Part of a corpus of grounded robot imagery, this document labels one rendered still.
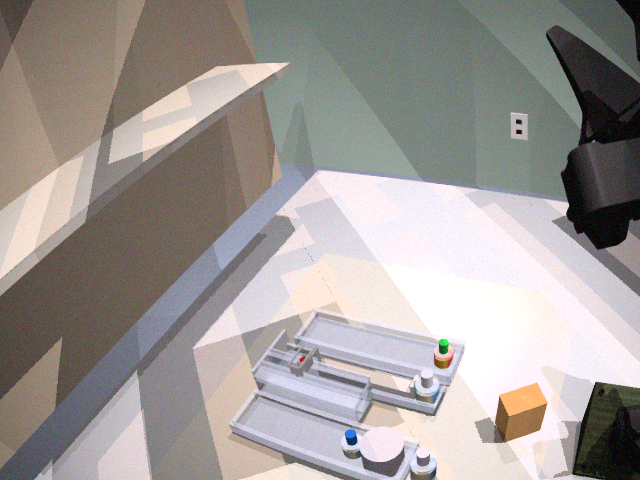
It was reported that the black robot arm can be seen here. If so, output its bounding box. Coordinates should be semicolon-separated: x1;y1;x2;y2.
560;137;640;475

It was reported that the brown block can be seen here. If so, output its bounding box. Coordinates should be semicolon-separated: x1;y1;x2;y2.
495;382;548;443

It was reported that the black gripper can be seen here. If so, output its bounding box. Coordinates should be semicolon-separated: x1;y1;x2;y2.
546;0;640;146

